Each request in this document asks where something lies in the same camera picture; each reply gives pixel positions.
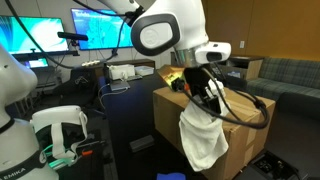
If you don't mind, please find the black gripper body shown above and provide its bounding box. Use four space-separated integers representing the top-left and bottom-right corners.
171 66 222 115

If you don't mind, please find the white towel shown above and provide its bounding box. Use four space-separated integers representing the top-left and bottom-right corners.
179 101 229 172

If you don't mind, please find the grey black eraser block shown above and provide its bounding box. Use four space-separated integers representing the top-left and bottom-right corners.
129 135 154 153

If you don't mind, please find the blue sponge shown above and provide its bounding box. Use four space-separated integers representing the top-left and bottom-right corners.
156 173 186 180

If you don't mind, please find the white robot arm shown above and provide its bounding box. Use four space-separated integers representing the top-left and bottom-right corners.
99 0 231 116

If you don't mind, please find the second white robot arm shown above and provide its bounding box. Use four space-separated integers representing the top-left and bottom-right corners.
0 45 59 180

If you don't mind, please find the brown cardboard box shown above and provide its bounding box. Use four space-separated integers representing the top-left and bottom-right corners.
153 87 269 180

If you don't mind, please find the white tissue box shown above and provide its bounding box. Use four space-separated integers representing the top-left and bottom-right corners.
109 64 135 80

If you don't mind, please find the green plaid sofa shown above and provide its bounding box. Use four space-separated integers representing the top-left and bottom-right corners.
246 57 320 119

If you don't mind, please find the black office chair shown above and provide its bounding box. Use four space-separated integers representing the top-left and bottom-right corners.
53 68 97 107

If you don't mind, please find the white vr headset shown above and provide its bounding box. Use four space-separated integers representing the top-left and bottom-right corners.
31 105 88 162

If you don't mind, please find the right wall monitor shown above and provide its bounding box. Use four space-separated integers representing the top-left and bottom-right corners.
71 8 133 50

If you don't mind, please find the wall monitor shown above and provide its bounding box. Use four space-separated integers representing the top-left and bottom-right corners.
0 15 68 54
71 8 133 50

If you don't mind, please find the left wall monitor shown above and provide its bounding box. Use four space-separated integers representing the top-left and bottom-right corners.
0 15 68 54

